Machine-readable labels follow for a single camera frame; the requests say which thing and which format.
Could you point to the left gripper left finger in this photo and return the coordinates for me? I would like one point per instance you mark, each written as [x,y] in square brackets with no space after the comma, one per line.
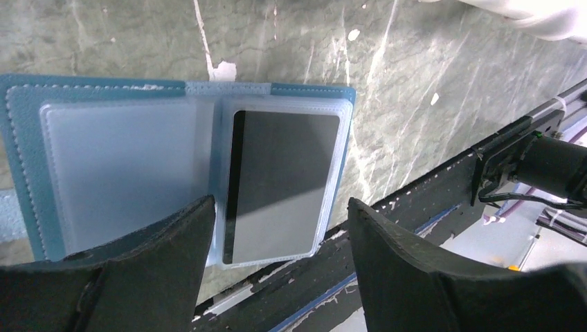
[147,280]

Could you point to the white PVC pipe frame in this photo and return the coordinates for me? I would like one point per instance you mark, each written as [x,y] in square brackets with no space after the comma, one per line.
[548,20]

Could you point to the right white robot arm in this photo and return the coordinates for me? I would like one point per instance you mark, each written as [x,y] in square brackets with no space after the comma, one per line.
[526,152]

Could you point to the dark grey credit card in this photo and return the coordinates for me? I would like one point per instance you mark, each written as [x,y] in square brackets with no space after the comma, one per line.
[279,169]

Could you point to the blue card holder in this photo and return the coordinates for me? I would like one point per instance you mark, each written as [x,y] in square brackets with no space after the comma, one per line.
[94,159]

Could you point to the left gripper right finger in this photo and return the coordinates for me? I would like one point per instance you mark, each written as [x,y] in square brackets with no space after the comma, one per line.
[409,284]

